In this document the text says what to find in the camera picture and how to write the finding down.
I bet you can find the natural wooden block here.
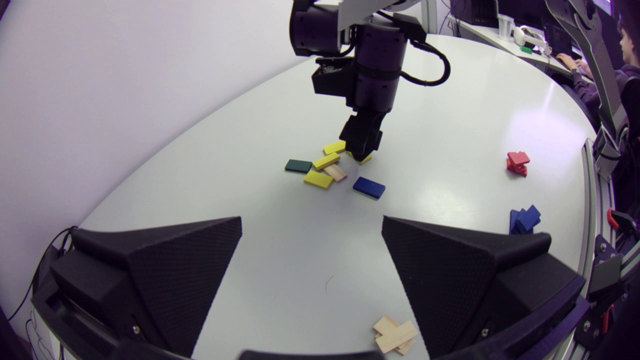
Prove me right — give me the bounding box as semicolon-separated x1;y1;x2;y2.
323;164;348;183

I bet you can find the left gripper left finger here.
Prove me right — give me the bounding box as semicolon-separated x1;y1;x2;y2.
31;216;243;360

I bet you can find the pile of red wooden blocks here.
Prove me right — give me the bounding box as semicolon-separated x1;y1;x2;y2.
506;151;531;178

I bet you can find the person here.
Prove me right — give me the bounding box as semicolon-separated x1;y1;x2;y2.
556;15;640;118

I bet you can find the clear plastic cup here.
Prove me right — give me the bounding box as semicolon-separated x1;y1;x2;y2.
497;14;516;42

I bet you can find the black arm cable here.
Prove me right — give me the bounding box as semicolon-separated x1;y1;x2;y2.
399;39;451;87

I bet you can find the blue wooden block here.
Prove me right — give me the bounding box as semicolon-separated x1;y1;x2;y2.
352;176;386;200

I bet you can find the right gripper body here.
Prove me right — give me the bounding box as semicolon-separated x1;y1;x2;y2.
340;106;390;152

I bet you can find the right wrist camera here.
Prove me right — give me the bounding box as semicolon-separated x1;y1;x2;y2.
311;56;357;97

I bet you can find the thin black cable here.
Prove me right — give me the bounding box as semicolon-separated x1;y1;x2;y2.
7;226;77;322

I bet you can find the pile of blue wooden blocks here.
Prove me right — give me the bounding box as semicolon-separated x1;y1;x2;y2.
509;204;542;235

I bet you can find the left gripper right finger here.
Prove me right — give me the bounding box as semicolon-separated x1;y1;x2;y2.
381;216;587;360

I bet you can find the pile of natural wooden blocks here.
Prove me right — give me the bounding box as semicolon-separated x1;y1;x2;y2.
373;315;418;356

